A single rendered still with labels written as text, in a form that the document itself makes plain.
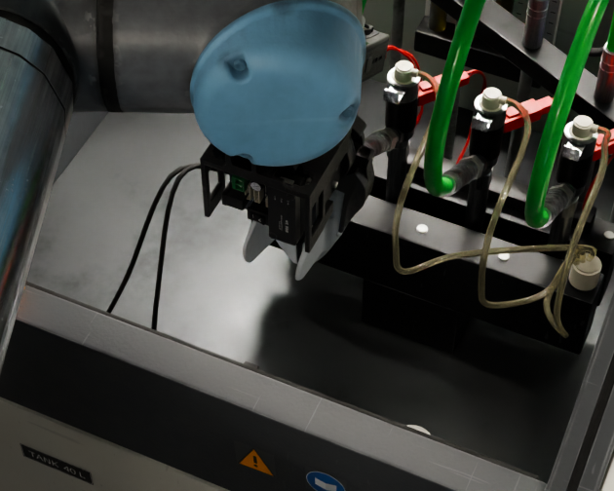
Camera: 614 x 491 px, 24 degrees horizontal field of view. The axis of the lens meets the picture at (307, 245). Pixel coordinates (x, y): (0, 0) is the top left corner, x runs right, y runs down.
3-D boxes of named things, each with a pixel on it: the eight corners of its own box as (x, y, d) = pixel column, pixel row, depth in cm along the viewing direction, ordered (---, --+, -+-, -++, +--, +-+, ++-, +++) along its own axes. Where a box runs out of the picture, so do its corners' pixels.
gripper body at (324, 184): (200, 221, 87) (188, 79, 78) (261, 130, 92) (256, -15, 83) (314, 262, 85) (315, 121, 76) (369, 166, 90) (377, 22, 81)
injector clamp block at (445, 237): (253, 283, 147) (249, 184, 135) (293, 215, 152) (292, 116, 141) (568, 397, 138) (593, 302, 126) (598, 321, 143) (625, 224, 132)
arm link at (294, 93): (120, 177, 65) (142, 18, 72) (364, 181, 65) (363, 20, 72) (100, 51, 59) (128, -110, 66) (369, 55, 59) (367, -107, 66)
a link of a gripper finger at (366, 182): (294, 220, 93) (294, 128, 86) (306, 202, 94) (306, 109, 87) (361, 243, 92) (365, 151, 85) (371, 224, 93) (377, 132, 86)
